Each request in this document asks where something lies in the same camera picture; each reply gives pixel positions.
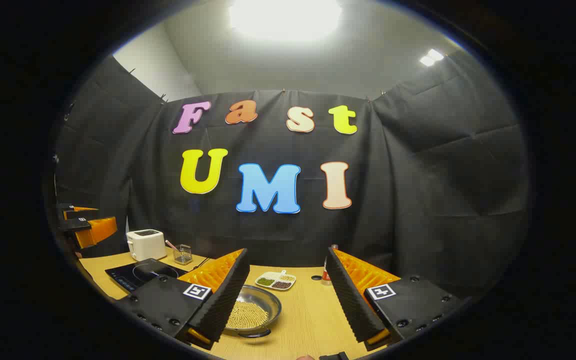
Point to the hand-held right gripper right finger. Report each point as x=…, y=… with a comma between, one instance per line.
x=353, y=305

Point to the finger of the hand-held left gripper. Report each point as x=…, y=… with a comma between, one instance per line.
x=95, y=230
x=75, y=212

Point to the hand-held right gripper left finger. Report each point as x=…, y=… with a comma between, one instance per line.
x=228, y=300

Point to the black induction cooktop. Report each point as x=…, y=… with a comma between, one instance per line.
x=133, y=277

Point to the pile of soybeans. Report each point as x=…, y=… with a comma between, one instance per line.
x=250, y=315

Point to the clear water bottle red label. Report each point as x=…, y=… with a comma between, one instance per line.
x=326, y=275

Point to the pile of green beans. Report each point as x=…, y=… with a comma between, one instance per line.
x=265, y=282

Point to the white divided dish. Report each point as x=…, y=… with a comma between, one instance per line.
x=273, y=276

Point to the white toaster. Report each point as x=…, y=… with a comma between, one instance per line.
x=145, y=245

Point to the pile of dark red beans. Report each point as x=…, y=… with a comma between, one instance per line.
x=281, y=285

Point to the pile of pale beans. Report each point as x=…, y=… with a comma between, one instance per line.
x=287, y=277

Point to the black backdrop cloth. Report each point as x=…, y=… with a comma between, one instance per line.
x=418, y=200

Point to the small ceiling light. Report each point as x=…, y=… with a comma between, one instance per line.
x=432, y=57

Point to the large ceiling light panel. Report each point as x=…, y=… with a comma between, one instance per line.
x=285, y=17

